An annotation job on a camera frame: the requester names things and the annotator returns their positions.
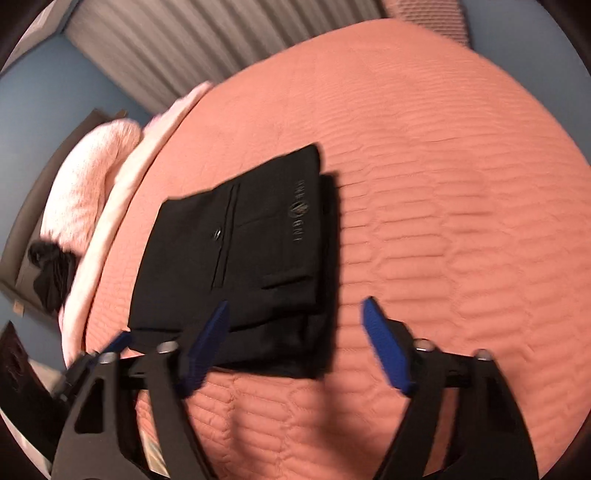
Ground black pants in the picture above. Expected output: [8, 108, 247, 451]
[128, 144, 339, 379]

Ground light pink folded blanket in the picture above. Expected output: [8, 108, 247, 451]
[58, 82, 212, 366]

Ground salmon quilted bedspread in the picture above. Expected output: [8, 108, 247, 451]
[86, 20, 590, 479]

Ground black garment beside bed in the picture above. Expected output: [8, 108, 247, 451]
[28, 240, 79, 314]

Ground pink lace pillow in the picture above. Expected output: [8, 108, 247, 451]
[40, 118, 142, 257]

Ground grey pleated curtain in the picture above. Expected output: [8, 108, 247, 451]
[65, 0, 386, 113]

